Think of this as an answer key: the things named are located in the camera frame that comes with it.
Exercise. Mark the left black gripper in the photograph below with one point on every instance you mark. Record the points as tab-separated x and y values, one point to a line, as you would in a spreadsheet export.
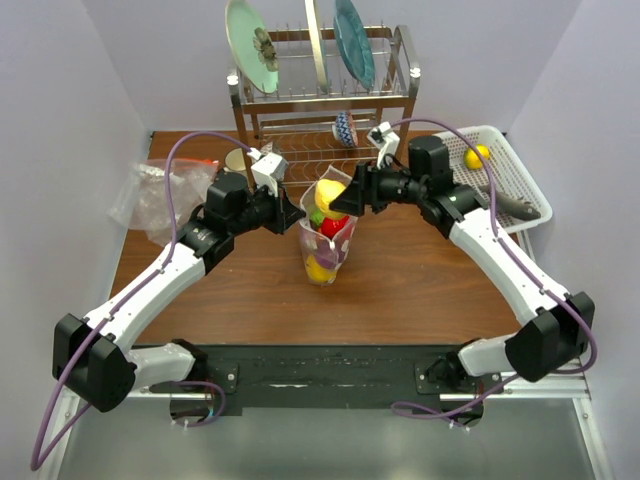
284	211

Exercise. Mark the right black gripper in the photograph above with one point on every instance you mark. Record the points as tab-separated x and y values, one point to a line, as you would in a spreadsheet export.
365	180

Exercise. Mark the yellow apple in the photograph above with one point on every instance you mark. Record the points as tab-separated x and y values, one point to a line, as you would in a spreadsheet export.
326	191

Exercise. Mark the green bumpy fruit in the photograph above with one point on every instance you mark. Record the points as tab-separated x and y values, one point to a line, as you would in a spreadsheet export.
317	218

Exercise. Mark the red apple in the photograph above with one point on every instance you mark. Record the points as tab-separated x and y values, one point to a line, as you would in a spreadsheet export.
332	227

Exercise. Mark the polka dot zip bag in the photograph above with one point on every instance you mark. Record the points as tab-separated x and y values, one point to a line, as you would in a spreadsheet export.
311	239

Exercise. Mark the purple onion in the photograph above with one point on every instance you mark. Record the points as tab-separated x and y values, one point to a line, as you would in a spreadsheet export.
327	258

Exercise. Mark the yellow round fruit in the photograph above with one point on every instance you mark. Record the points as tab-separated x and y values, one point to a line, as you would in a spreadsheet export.
318	274

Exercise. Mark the yellow lemon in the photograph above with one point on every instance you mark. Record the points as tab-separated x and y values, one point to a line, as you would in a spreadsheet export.
474	157

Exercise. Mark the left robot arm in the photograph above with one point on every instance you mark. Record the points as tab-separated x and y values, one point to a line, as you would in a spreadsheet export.
93	355

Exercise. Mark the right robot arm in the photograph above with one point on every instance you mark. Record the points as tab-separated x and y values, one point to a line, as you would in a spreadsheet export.
555	324

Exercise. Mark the clear orange-zip plastic bag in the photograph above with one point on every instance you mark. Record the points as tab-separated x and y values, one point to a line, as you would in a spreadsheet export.
142	203

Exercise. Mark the blue patterned bowl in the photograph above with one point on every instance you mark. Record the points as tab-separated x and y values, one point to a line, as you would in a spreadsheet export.
344	130

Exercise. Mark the brown patterned bowl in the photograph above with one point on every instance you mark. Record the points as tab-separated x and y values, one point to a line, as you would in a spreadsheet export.
270	147

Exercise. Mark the cream enamel mug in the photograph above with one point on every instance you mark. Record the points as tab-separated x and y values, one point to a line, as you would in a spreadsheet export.
234	161

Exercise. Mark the steel dish rack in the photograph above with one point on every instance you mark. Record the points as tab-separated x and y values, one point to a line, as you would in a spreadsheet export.
299	118

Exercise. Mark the teal blue plate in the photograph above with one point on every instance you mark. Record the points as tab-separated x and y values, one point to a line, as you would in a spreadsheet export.
353	43

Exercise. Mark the white plastic basket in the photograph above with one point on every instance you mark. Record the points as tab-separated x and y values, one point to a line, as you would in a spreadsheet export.
510	175

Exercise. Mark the dark grey avocado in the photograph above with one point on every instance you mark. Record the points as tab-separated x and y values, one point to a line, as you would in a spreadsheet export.
519	209

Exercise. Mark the mint green flower plate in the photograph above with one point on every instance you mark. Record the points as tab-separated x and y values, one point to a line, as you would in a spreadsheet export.
252	46

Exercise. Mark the beige edge-on plate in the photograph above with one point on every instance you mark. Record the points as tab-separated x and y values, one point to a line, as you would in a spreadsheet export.
317	45

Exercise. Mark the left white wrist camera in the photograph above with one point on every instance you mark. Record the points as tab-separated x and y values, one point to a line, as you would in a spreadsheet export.
268	170

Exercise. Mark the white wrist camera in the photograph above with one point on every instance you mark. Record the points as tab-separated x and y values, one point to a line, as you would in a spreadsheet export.
386	140
268	170

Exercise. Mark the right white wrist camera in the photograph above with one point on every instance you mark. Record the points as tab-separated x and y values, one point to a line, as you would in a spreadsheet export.
386	140

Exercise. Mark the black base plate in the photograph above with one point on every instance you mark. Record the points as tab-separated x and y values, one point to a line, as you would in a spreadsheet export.
335	376

